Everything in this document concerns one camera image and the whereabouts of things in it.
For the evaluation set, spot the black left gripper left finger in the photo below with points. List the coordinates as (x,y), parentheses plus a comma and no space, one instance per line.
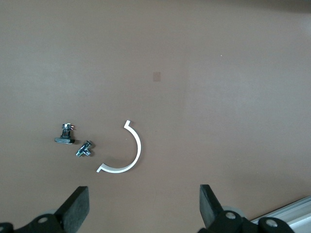
(73,208)

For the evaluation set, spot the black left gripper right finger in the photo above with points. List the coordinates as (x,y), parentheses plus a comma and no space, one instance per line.
(209,208)

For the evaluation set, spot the small silver metal fitting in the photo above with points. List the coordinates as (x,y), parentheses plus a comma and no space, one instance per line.
(83,148)

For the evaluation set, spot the white plastic bin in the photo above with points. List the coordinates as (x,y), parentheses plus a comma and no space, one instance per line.
(291,211)

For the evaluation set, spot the white semicircular plastic clamp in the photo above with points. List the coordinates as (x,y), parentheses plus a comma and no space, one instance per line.
(139,148)

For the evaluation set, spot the black flat-head switch component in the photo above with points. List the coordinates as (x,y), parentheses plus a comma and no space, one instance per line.
(63,140)

